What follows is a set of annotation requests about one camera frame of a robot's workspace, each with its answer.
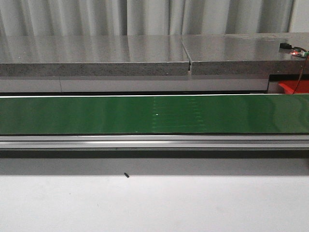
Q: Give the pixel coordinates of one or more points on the grey stone counter slab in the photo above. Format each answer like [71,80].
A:
[92,56]

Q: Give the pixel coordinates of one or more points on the green conveyor belt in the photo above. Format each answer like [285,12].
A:
[155,114]

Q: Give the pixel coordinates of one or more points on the red plastic bin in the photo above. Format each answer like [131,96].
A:
[292,87]

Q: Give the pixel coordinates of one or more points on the black plug connector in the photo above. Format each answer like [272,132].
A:
[285,46]

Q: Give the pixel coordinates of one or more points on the grey pleated curtain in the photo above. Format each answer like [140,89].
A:
[143,17]

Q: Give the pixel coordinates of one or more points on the aluminium conveyor side rail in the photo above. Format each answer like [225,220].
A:
[226,142]

